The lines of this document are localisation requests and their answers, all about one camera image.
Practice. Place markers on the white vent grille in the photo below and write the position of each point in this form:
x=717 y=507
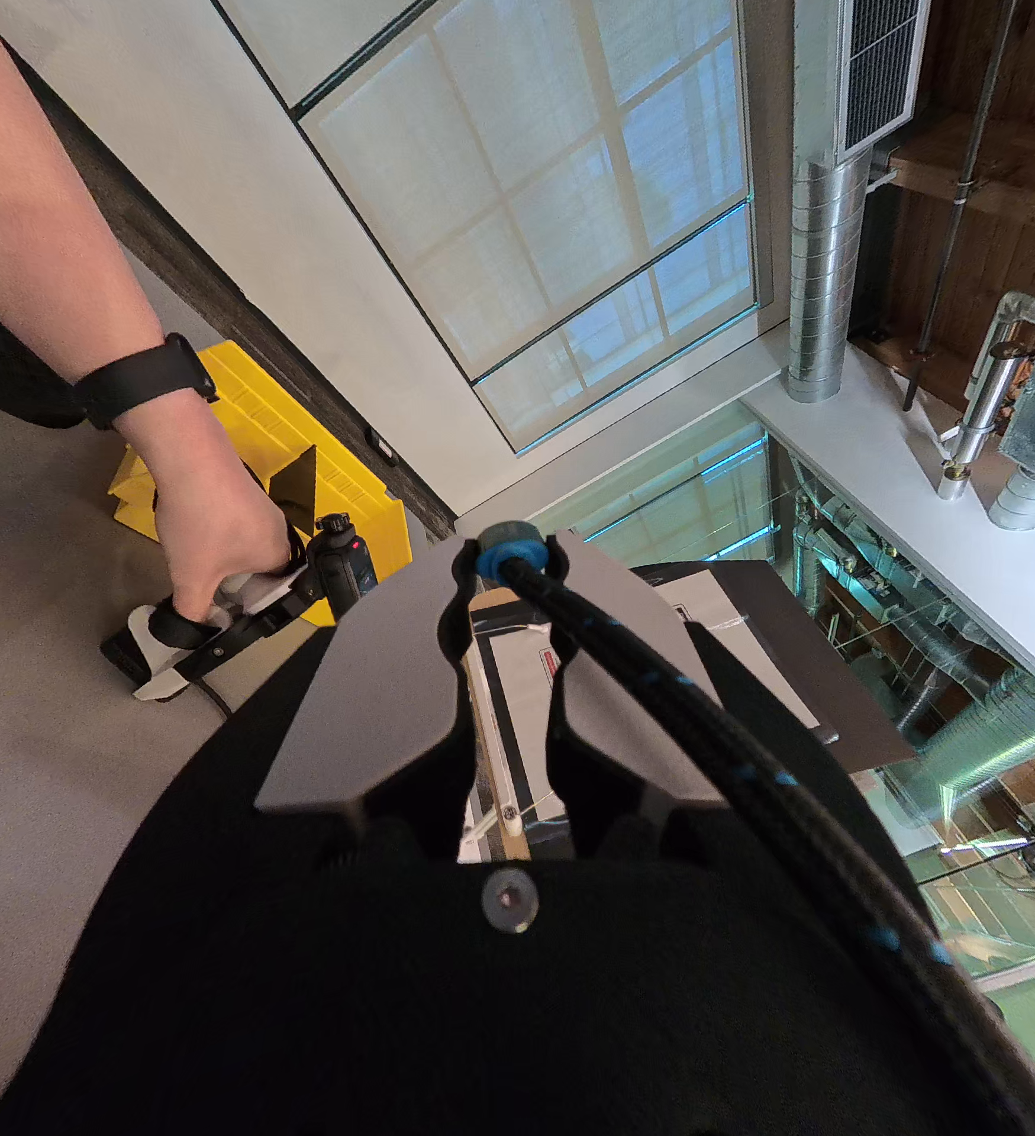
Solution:
x=881 y=71

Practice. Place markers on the black wall outlet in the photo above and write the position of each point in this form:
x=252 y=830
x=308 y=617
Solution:
x=384 y=448

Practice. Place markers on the person's left forearm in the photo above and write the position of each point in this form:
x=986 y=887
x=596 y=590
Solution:
x=29 y=222

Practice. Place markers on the person's left hand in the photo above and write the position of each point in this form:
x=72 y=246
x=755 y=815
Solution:
x=206 y=506

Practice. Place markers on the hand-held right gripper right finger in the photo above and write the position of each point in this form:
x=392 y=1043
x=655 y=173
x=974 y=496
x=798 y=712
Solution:
x=633 y=737

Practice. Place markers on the thin dark ceiling pipe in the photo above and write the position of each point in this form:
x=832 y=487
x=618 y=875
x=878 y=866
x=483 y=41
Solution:
x=961 y=195

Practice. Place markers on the monitor with wooden frame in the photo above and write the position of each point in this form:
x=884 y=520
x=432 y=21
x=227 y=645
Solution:
x=748 y=648

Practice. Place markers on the silver pipe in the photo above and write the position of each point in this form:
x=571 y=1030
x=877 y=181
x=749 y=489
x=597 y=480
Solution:
x=983 y=408

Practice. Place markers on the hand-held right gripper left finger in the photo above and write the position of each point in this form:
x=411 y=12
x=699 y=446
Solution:
x=366 y=701

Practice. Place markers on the black wristband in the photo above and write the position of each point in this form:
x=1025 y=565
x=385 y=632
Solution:
x=135 y=377

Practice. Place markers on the large window with shade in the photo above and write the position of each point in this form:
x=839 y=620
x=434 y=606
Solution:
x=526 y=177

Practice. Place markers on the yellow plastic bin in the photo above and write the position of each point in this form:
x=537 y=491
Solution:
x=251 y=408

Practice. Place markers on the round silver air duct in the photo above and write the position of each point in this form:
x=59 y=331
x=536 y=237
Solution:
x=828 y=284

